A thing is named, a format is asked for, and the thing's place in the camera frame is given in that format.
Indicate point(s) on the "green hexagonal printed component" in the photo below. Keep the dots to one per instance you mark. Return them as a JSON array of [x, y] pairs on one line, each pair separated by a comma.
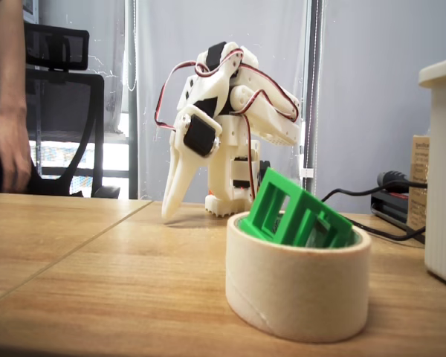
[[278, 180]]

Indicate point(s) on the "person's hand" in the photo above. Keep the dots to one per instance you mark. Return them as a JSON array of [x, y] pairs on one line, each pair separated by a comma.
[[13, 148]]

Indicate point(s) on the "black mesh office chair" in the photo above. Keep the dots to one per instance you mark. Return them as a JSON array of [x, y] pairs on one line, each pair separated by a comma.
[[93, 96]]

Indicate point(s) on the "black power supply box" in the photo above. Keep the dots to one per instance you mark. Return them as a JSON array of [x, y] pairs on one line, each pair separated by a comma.
[[390, 208]]

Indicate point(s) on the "brown cardboard box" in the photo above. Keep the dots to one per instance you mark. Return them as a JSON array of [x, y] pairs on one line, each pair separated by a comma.
[[418, 178]]

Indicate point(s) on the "grey metal window post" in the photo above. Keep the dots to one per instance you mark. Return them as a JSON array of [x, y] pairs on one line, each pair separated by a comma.
[[132, 111], [314, 93]]

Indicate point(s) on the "beige masking tape roll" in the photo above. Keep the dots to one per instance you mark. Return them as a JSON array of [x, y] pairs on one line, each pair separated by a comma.
[[297, 290]]

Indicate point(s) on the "grey metal shelf rack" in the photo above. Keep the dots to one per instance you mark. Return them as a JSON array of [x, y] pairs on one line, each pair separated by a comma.
[[30, 9]]

